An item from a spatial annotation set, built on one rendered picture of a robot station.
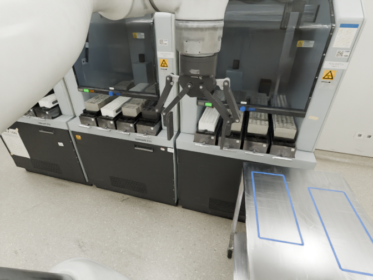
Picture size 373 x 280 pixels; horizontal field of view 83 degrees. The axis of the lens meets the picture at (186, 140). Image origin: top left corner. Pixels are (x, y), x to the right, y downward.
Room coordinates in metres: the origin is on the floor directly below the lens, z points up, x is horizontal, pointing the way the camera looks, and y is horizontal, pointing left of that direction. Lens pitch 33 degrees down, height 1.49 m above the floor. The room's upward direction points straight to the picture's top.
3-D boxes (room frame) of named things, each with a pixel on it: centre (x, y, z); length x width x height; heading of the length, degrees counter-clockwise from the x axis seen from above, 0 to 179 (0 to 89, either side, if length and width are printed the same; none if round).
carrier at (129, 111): (1.35, 0.40, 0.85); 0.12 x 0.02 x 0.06; 75
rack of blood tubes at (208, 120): (1.29, -0.16, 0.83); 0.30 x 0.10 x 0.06; 164
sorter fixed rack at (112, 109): (1.49, 0.51, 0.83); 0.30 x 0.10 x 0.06; 164
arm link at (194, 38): (0.45, -0.02, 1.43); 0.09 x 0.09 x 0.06
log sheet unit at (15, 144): (1.59, 1.57, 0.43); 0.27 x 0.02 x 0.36; 74
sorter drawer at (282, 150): (1.29, -0.64, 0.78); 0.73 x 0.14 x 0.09; 164
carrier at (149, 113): (1.31, 0.25, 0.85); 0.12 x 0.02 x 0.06; 74
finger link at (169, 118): (0.47, 0.04, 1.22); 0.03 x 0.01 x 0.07; 164
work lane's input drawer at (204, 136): (1.42, -0.20, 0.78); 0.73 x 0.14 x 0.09; 164
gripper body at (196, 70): (0.45, -0.02, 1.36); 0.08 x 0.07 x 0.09; 74
